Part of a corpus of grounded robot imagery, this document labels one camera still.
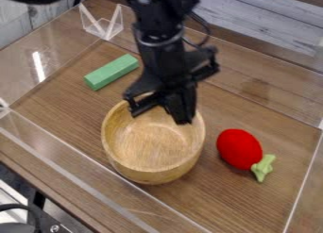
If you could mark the clear acrylic corner bracket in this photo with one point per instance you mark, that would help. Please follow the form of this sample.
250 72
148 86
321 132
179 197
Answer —
102 28

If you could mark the black metal frame with screw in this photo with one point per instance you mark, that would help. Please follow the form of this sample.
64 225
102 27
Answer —
49 225

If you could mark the wooden bowl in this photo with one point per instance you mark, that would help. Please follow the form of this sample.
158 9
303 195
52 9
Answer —
148 149

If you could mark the green rectangular block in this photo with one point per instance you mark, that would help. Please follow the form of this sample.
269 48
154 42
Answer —
110 72

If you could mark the red plush strawberry toy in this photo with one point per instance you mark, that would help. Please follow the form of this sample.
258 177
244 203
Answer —
241 151

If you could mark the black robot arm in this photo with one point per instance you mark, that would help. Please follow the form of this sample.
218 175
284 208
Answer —
159 17

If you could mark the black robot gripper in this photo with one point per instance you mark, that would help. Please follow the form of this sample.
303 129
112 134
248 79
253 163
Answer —
170 74

